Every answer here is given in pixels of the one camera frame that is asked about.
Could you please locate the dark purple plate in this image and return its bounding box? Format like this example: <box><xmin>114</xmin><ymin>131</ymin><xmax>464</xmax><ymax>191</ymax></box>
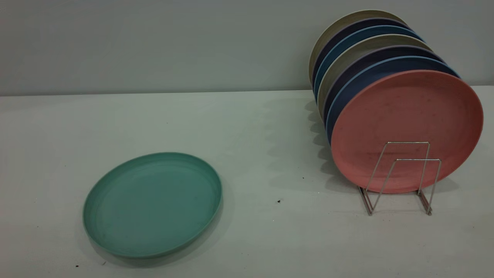
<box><xmin>311</xmin><ymin>17</ymin><xmax>410</xmax><ymax>87</ymax></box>
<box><xmin>323</xmin><ymin>45</ymin><xmax>446</xmax><ymax>124</ymax></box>

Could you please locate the metal wire plate rack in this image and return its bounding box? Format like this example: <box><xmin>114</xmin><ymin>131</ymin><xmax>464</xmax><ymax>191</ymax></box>
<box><xmin>358</xmin><ymin>141</ymin><xmax>442</xmax><ymax>216</ymax></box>

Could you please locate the navy plate with light-blue rim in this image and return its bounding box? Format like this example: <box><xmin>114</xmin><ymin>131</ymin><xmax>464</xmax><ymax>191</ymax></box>
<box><xmin>326</xmin><ymin>56</ymin><xmax>461</xmax><ymax>145</ymax></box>

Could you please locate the beige round plate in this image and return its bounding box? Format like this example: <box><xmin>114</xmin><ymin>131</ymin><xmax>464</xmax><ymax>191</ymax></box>
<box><xmin>318</xmin><ymin>34</ymin><xmax>433</xmax><ymax>118</ymax></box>
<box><xmin>309</xmin><ymin>10</ymin><xmax>408</xmax><ymax>83</ymax></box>

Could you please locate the teal blue plate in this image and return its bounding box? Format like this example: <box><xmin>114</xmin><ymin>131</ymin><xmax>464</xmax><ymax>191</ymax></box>
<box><xmin>314</xmin><ymin>25</ymin><xmax>425</xmax><ymax>101</ymax></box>

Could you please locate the green round plate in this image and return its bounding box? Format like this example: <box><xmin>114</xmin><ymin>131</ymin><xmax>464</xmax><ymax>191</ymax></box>
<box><xmin>82</xmin><ymin>152</ymin><xmax>223</xmax><ymax>259</ymax></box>

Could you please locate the pink round plate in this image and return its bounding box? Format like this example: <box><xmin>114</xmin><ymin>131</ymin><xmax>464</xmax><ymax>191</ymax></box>
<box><xmin>331</xmin><ymin>70</ymin><xmax>484</xmax><ymax>194</ymax></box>

